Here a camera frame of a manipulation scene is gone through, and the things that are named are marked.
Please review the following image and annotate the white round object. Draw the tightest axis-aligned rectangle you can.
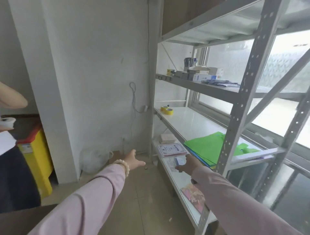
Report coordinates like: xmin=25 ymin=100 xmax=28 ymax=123
xmin=0 ymin=117 xmax=16 ymax=132

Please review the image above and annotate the person's right forearm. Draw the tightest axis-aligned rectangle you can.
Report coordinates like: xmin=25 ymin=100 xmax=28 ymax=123
xmin=191 ymin=166 xmax=303 ymax=235

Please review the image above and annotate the white paper stack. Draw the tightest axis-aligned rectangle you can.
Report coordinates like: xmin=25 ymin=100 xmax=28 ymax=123
xmin=234 ymin=148 xmax=275 ymax=163

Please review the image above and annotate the blue and white box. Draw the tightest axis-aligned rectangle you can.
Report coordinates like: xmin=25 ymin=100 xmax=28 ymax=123
xmin=193 ymin=74 xmax=223 ymax=82

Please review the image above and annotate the framed certificate paper pack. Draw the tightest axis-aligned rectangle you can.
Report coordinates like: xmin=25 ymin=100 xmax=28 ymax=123
xmin=158 ymin=143 xmax=187 ymax=157

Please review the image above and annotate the window frame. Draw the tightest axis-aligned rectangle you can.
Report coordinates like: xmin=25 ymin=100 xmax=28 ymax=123
xmin=185 ymin=31 xmax=310 ymax=170

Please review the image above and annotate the clear plastic bag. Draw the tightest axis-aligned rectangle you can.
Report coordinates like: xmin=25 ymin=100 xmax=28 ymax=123
xmin=81 ymin=148 xmax=113 ymax=174

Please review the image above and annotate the cream bead bracelet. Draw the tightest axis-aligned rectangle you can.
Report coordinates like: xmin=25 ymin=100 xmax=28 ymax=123
xmin=113 ymin=159 xmax=130 ymax=177

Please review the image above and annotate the pile of blue packets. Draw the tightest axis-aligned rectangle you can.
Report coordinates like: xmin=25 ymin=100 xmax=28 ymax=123
xmin=201 ymin=79 xmax=241 ymax=87

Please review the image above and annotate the yellow bin with red lid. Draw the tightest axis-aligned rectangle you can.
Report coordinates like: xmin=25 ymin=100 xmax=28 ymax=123
xmin=16 ymin=123 xmax=54 ymax=199

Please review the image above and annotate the yellow tape roll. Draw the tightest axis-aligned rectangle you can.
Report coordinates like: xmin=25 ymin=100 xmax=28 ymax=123
xmin=160 ymin=106 xmax=175 ymax=116

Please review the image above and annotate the person's left hand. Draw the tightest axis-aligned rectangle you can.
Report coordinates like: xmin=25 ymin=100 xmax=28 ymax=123
xmin=124 ymin=149 xmax=146 ymax=171

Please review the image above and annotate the person's left forearm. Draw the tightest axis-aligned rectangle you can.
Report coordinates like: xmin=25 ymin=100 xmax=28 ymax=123
xmin=28 ymin=164 xmax=126 ymax=235

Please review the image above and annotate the grey metal shelf rack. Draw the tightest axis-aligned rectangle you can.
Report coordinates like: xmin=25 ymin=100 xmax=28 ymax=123
xmin=148 ymin=0 xmax=310 ymax=235

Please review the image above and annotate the pink patterned packet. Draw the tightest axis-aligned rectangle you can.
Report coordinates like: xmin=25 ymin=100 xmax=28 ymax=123
xmin=180 ymin=183 xmax=206 ymax=215

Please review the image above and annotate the beige paper pack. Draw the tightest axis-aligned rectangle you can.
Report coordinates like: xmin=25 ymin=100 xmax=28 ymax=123
xmin=159 ymin=133 xmax=177 ymax=145

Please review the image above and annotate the grey wall cable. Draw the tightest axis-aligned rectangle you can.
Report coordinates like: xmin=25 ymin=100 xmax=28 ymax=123
xmin=129 ymin=0 xmax=150 ymax=136

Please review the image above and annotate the stack of green paper sheets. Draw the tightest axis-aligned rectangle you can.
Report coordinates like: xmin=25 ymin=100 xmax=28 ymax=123
xmin=183 ymin=131 xmax=261 ymax=167

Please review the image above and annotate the person's right hand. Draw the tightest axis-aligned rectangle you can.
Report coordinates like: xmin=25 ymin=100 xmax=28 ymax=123
xmin=175 ymin=155 xmax=203 ymax=174

